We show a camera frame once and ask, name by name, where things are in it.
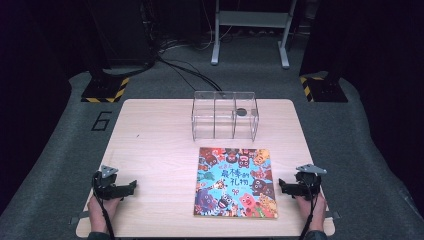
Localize colourful picture book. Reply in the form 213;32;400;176
193;146;279;220

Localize clear acrylic book rack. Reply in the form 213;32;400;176
190;90;261;142

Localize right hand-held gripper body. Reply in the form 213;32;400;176
295;163;328;201

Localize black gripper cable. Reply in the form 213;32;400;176
298;179;322;240
91;170;116;240

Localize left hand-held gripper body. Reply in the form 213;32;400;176
92;164;120;201

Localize white metal stand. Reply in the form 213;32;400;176
210;0;298;70

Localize black floor cables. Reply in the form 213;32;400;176
155;53;223;93

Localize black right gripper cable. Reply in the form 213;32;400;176
298;179;322;240

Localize person's left hand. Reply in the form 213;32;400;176
87;194;123;234

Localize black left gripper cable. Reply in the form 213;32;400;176
91;170;116;240

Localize dark cabinet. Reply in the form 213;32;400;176
87;0;156;68

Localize black striped stand base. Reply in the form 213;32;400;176
80;75;131;104
298;73;350;104

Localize person's right hand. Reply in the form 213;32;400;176
294;192;329;233

